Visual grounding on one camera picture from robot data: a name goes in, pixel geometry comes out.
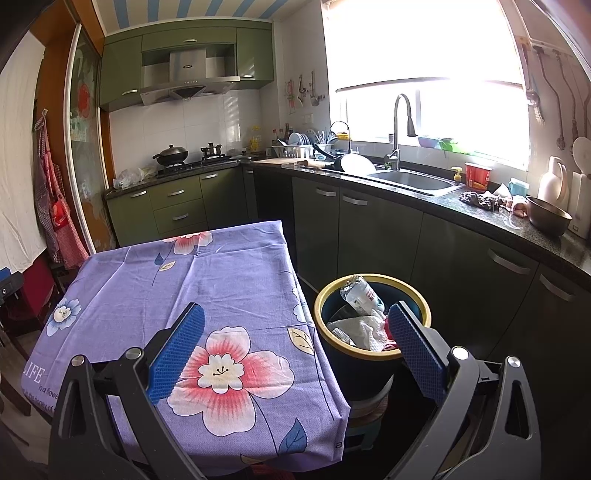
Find white box appliance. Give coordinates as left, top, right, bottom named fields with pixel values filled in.
left=570, top=172, right=591, bottom=232

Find glass sliding door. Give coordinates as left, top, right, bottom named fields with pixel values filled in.
left=65, top=23, right=118, bottom=254

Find black wok with lid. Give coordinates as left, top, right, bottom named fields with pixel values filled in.
left=152, top=144, right=190, bottom=167

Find dark bin with yellow rim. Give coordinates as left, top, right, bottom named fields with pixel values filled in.
left=314, top=274, right=432, bottom=402

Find red chair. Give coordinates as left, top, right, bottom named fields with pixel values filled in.
left=0, top=256, right=61, bottom=333

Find steel sink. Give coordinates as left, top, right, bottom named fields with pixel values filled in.
left=367, top=167, right=465, bottom=197

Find row of hanging utensils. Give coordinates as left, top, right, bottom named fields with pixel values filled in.
left=284, top=71, right=324, bottom=114

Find hanging metal ladle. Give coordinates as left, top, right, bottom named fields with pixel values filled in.
left=538, top=46, right=566, bottom=151
left=554, top=51, right=580, bottom=139

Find white plate by sink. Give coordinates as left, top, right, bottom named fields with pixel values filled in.
left=341, top=152, right=376, bottom=175

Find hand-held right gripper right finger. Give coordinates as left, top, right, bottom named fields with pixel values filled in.
left=388, top=300, right=542, bottom=480

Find black frying pan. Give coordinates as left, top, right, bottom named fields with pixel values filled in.
left=314, top=143, right=345, bottom=172

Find dark base cabinets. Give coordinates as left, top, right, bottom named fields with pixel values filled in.
left=252, top=166, right=591, bottom=480

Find crumpled plastic bags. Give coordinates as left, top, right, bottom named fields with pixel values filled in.
left=113, top=167, right=158, bottom=190

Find dish rack with dishes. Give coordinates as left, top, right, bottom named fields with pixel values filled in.
left=271, top=130, right=333, bottom=160

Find green bowl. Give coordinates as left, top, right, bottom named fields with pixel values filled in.
left=438, top=137, right=472, bottom=154

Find red instant noodle cup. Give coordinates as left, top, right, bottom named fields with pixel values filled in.
left=465, top=161, right=490, bottom=192

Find gas stove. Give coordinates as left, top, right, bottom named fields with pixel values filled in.
left=156, top=156, right=241, bottom=176

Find purple floral tablecloth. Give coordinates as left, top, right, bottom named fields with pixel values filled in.
left=21, top=220, right=352, bottom=469

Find hanging metal spoon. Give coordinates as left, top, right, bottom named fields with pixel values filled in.
left=522, top=44, right=546, bottom=123

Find metal mixing bowl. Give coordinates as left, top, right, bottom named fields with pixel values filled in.
left=525, top=196, right=573, bottom=237

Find crushed clear plastic bottle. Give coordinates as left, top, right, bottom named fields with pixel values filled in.
left=340, top=274, right=385, bottom=312

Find large white paper towel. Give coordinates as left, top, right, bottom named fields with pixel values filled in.
left=329, top=309, right=389, bottom=352

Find curved kitchen faucet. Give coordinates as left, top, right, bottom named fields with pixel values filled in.
left=384, top=93, right=417, bottom=171

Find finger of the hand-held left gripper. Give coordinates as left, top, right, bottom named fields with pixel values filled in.
left=0, top=268, right=25, bottom=308

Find white hanging sheet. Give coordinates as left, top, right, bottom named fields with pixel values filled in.
left=0, top=34, right=49, bottom=273

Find black granite countertop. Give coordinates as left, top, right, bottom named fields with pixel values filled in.
left=102, top=157, right=591, bottom=289

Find red checked apron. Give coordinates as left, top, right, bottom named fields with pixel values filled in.
left=32, top=110, right=90, bottom=269

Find green wall cabinets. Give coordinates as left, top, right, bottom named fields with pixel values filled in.
left=99, top=21, right=274, bottom=112

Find white jug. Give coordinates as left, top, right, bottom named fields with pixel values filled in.
left=538, top=157, right=570, bottom=208

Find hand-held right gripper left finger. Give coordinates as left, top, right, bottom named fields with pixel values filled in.
left=48, top=302, right=206, bottom=480

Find crumpled dark dishcloth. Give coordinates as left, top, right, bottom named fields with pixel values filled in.
left=459, top=190, right=499, bottom=212

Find steel range hood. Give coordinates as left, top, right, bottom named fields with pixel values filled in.
left=140, top=48, right=241, bottom=103

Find green base cabinets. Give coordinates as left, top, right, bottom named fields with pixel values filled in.
left=105, top=167, right=259, bottom=247

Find kitchen window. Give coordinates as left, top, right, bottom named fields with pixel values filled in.
left=321, top=0, right=532, bottom=169

